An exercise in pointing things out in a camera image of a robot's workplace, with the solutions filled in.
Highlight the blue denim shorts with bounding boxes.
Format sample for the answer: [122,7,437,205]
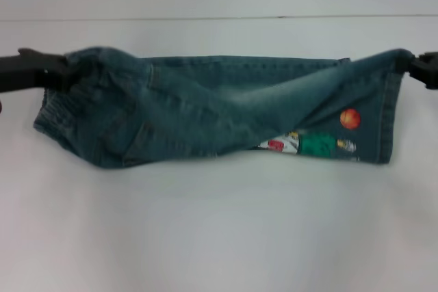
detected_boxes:
[33,45,417,170]

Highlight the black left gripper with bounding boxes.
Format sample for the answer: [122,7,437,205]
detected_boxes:
[0,48,79,94]

